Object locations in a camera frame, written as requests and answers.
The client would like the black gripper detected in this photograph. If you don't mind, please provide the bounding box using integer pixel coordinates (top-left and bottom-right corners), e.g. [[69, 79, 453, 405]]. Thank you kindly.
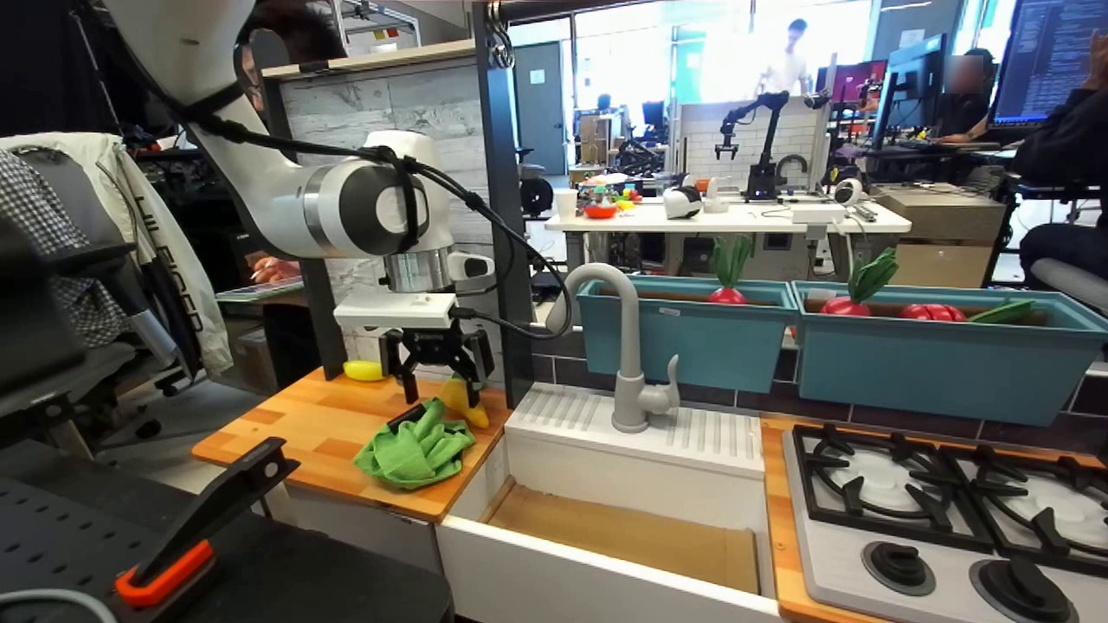
[[377, 330, 485, 410]]

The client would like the background black robot arm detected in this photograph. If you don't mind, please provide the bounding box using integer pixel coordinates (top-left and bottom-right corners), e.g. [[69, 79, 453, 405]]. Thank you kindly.
[[714, 89, 788, 200]]

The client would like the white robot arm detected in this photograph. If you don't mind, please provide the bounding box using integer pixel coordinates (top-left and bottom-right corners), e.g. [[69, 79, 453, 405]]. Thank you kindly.
[[103, 0, 490, 403]]

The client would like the green plush cloth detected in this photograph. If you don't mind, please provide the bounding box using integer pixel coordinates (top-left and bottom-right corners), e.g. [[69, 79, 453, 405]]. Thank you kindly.
[[353, 399, 474, 492]]

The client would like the wooden counter board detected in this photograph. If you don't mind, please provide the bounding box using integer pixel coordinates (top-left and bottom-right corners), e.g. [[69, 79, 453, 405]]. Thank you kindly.
[[193, 372, 509, 522]]

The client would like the white toy sink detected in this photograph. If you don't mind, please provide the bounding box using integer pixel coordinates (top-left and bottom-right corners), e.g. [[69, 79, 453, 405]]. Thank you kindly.
[[435, 384, 782, 623]]

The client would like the grey toy faucet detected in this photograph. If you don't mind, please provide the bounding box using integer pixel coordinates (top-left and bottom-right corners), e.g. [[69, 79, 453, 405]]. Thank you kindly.
[[549, 262, 677, 434]]

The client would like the left teal planter box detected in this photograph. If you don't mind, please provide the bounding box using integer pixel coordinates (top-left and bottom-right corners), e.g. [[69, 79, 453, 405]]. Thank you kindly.
[[633, 277, 797, 395]]

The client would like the teal planter box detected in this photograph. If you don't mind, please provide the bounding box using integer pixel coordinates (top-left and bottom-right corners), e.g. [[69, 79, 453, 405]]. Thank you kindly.
[[633, 277, 797, 395], [794, 281, 1108, 425]]

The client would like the white background table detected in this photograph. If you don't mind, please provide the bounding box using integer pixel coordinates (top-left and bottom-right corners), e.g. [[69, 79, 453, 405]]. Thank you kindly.
[[549, 196, 911, 275]]

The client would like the grey stone backsplash panel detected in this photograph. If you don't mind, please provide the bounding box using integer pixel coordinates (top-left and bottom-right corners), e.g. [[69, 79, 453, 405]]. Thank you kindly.
[[280, 64, 496, 360]]

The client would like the black orange clamp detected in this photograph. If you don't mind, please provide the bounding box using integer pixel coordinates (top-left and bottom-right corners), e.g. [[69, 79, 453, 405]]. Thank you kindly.
[[113, 437, 294, 613]]

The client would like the red radish toy left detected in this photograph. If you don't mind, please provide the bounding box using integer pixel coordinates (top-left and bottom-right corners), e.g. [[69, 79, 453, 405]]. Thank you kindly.
[[711, 236, 753, 304]]

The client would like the red radish toy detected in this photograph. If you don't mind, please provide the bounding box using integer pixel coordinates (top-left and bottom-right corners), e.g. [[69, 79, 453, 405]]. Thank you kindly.
[[711, 236, 753, 304], [819, 249, 896, 314]]

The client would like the red radish toy right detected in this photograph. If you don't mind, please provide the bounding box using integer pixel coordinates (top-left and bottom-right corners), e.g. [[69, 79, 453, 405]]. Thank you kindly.
[[819, 249, 896, 314]]

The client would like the toy stove top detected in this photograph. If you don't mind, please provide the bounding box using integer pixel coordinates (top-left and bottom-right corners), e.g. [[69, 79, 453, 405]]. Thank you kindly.
[[782, 425, 1108, 623]]

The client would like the red pepper toy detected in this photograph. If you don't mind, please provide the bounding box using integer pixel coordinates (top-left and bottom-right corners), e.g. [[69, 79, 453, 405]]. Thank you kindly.
[[899, 300, 967, 323]]

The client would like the right teal planter box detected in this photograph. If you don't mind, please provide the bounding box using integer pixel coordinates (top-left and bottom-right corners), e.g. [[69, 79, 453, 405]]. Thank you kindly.
[[794, 281, 1108, 425]]

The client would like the black vertical post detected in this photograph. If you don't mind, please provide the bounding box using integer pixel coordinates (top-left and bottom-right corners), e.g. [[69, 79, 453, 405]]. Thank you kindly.
[[472, 0, 528, 405]]

